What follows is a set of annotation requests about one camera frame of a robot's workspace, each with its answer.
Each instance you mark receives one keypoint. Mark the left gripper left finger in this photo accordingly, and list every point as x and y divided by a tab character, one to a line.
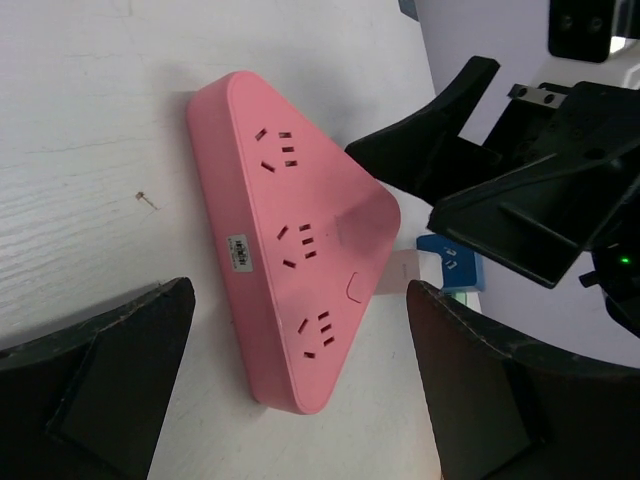
88	401

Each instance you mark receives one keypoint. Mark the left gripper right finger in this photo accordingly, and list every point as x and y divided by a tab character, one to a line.
504	405

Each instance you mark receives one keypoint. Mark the pink triangular power strip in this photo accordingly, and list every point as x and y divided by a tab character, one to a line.
302	235

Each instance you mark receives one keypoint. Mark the white charger plug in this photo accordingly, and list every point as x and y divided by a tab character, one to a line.
404	266

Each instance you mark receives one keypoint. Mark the dark blue cube socket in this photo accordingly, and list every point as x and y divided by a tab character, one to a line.
462	268

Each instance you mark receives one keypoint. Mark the green charger plug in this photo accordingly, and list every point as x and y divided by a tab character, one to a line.
469	299

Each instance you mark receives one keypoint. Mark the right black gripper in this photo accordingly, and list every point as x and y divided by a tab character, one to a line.
568	184

